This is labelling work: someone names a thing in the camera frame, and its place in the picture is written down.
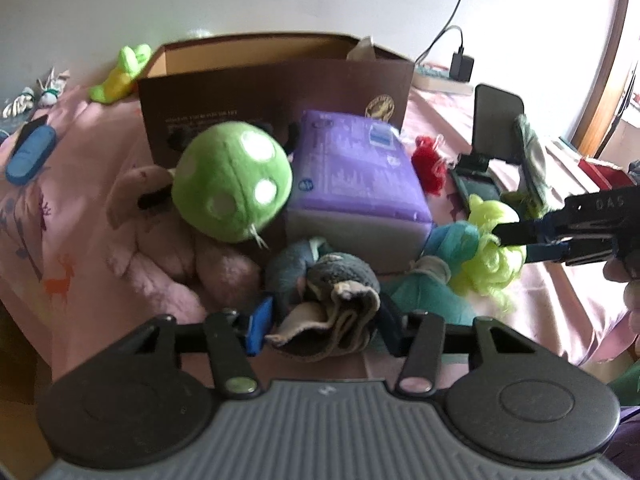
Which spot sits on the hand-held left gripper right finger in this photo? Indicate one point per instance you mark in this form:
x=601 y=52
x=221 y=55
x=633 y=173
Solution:
x=389 y=329

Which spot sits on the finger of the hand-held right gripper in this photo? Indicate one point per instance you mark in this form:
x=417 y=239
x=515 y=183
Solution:
x=530 y=230
x=547 y=252

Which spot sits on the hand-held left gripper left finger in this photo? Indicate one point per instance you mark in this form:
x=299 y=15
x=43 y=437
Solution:
x=260 y=324

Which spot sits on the neon yellow yarn toy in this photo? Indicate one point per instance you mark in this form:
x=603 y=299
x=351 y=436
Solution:
x=492 y=260

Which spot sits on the grey blue plush toy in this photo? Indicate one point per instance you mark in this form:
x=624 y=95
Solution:
x=340 y=305

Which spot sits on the red mesh scrubber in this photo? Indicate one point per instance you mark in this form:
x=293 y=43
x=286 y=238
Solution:
x=430 y=165

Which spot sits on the pink plush bear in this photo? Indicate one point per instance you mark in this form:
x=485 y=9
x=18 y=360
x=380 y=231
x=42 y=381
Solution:
x=150 y=245

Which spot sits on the green white-spotted plush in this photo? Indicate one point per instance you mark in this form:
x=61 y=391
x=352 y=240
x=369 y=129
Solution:
x=220 y=175

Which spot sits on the brown cardboard box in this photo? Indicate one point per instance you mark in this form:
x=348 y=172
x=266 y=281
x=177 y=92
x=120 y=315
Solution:
x=225 y=92

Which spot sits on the person's right hand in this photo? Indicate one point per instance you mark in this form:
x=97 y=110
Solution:
x=634 y=305

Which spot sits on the red box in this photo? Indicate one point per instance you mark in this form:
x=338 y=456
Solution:
x=607 y=175

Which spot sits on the teal plush toy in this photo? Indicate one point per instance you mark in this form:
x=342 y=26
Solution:
x=430 y=290

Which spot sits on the blue-grey cloth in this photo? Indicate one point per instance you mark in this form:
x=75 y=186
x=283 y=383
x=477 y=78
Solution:
x=290 y=270

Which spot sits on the grey-green cloth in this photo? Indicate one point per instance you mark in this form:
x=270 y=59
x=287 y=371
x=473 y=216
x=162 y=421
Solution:
x=532 y=160

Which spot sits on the black phone stand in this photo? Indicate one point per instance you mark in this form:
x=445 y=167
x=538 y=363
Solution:
x=495 y=120

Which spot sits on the green cloth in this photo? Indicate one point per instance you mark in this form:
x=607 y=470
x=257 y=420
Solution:
x=627 y=382

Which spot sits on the purple tissue packet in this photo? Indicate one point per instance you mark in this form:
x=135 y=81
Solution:
x=350 y=175

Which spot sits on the white power strip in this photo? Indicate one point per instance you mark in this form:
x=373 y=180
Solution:
x=440 y=82

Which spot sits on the black charger adapter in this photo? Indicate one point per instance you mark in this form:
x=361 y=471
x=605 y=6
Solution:
x=461 y=67

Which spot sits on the pink printed bedsheet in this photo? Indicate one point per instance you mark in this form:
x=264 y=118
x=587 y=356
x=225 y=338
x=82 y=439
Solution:
x=75 y=240

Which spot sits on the green frog plush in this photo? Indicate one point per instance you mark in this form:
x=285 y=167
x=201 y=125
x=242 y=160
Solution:
x=117 y=80

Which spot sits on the blue oval case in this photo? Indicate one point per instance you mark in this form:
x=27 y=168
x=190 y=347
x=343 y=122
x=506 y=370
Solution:
x=29 y=155

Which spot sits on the white green fluffy toy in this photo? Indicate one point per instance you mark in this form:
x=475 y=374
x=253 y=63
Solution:
x=50 y=91

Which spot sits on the wooden door frame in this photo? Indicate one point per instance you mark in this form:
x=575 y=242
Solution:
x=607 y=60

